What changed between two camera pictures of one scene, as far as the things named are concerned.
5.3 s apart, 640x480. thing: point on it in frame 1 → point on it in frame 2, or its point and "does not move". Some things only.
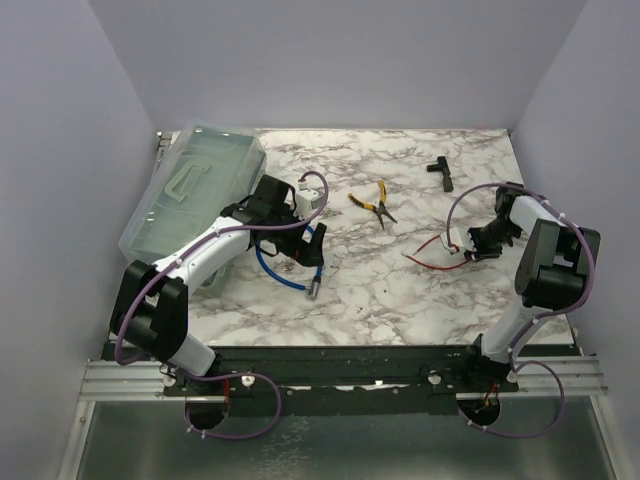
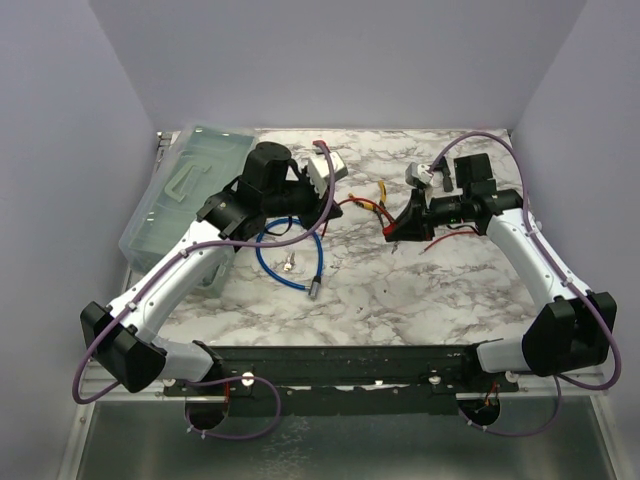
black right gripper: (480, 254) → (413, 223)
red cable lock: (432, 267) → (392, 227)
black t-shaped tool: (443, 167) does not move
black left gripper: (308, 253) → (318, 204)
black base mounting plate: (334, 380) does not move
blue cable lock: (316, 280) does not move
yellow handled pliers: (380, 207) does not move
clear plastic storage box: (202, 170) does not move
